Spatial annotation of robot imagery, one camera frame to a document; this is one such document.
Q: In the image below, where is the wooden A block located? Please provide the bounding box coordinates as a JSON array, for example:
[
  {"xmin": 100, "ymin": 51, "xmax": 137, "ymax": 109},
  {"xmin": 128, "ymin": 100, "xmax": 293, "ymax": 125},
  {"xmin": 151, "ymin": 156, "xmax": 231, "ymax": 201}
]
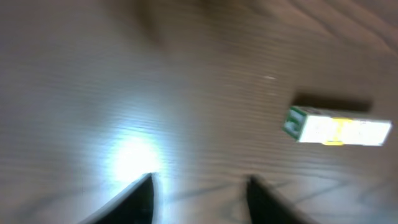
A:
[{"xmin": 282, "ymin": 106, "xmax": 331, "ymax": 144}]

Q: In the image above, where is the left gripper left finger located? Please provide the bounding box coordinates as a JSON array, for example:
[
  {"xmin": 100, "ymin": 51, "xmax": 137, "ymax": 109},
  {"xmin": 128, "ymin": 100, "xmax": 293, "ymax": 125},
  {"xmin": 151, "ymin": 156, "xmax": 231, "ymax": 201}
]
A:
[{"xmin": 81, "ymin": 173, "xmax": 155, "ymax": 224}]

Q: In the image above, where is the wooden block with figure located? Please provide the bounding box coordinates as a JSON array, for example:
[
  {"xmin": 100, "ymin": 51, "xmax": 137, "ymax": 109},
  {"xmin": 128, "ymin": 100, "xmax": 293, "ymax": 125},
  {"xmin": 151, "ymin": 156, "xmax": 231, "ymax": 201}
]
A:
[{"xmin": 341, "ymin": 120, "xmax": 375, "ymax": 146}]

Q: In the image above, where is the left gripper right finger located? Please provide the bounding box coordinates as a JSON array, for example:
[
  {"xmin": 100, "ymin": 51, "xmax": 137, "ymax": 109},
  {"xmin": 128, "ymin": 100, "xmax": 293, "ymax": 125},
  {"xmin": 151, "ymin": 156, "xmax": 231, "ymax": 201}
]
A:
[{"xmin": 246, "ymin": 175, "xmax": 315, "ymax": 224}]

